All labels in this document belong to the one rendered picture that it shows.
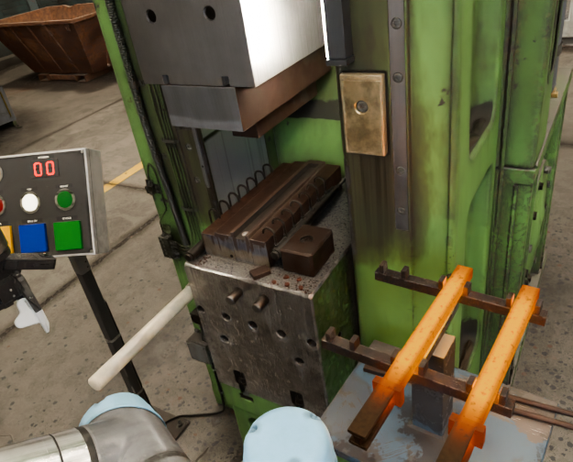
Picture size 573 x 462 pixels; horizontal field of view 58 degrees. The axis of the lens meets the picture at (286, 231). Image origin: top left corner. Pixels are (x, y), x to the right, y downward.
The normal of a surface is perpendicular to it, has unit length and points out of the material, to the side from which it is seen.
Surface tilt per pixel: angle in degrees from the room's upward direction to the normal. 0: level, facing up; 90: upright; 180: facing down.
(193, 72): 90
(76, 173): 60
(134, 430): 19
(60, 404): 0
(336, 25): 90
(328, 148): 90
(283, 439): 0
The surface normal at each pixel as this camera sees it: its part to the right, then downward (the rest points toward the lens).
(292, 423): -0.14, -0.84
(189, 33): -0.50, 0.52
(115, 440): 0.44, -0.72
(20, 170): -0.15, 0.05
